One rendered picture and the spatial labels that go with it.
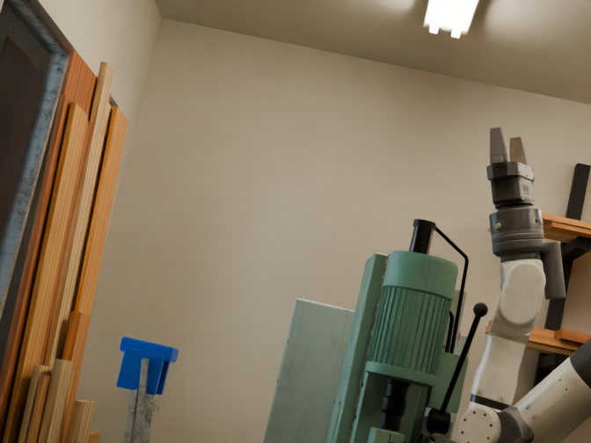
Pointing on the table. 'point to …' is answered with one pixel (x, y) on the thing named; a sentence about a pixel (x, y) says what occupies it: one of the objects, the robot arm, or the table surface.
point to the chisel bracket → (384, 436)
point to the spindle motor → (412, 318)
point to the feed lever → (436, 419)
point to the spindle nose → (394, 404)
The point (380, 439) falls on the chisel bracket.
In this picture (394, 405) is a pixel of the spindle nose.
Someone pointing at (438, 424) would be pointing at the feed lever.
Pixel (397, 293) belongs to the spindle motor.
